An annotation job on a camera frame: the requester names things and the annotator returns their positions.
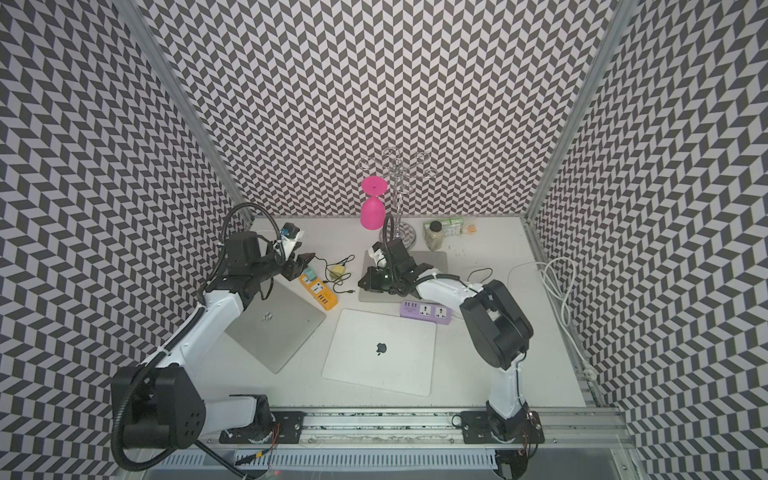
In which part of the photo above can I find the yellow charger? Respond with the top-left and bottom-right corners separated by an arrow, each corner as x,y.
327,264 -> 346,282

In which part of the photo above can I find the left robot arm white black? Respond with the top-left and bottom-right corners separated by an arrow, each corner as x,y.
110,202 -> 312,479

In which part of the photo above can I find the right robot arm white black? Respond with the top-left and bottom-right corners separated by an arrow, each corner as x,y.
358,214 -> 541,447

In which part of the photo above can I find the grey closed laptop centre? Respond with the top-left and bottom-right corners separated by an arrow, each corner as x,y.
358,250 -> 448,303

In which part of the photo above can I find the silver closed laptop left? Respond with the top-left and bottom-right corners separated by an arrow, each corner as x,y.
225,283 -> 326,374

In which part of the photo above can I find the white closed laptop front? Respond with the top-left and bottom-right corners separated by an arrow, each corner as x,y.
322,309 -> 437,397

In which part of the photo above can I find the orange power strip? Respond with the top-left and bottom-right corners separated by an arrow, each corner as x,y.
299,275 -> 338,311

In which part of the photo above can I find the spice jar black lid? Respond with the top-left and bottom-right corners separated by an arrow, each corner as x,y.
425,220 -> 445,251

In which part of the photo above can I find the purple power strip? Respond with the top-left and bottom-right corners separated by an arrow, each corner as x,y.
399,300 -> 452,325

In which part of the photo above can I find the pink plastic wine glass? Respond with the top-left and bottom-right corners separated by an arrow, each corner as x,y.
360,176 -> 388,230

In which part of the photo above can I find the green snack packet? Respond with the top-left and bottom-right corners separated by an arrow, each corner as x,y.
423,216 -> 465,237

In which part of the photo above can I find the chrome glass holder stand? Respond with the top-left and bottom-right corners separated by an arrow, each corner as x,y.
355,148 -> 435,249

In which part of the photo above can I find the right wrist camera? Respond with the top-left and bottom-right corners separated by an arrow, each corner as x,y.
368,242 -> 388,268

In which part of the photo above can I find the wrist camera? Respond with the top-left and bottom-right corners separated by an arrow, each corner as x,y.
368,242 -> 388,268
278,222 -> 303,259

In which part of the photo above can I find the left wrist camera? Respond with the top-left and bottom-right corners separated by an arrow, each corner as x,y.
278,222 -> 303,259

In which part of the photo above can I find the white power cord right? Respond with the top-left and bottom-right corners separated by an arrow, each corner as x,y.
506,256 -> 598,382

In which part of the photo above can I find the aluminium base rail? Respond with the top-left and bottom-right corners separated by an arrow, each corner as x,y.
272,407 -> 635,451

